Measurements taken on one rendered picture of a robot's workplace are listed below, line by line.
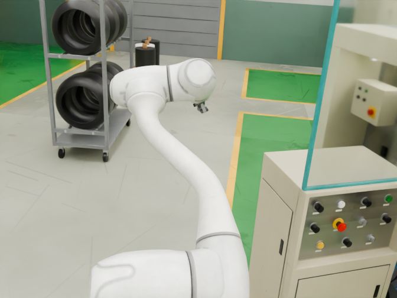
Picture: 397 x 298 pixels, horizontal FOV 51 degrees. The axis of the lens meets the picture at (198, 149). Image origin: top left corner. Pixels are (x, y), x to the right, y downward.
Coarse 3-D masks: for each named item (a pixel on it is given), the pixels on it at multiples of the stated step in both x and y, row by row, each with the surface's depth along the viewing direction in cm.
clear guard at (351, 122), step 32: (352, 0) 137; (384, 0) 140; (352, 32) 142; (384, 32) 145; (352, 64) 147; (384, 64) 151; (320, 96) 148; (352, 96) 152; (384, 96) 156; (320, 128) 154; (352, 128) 158; (384, 128) 163; (320, 160) 160; (352, 160) 165; (384, 160) 169
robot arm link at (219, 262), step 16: (208, 240) 87; (224, 240) 86; (240, 240) 89; (192, 256) 83; (208, 256) 83; (224, 256) 84; (240, 256) 86; (192, 272) 80; (208, 272) 81; (224, 272) 82; (240, 272) 83; (192, 288) 79; (208, 288) 79; (224, 288) 81; (240, 288) 82
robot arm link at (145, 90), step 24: (120, 72) 115; (144, 72) 112; (120, 96) 112; (144, 96) 109; (168, 96) 113; (144, 120) 107; (168, 144) 102; (192, 168) 98; (216, 192) 94; (216, 216) 90
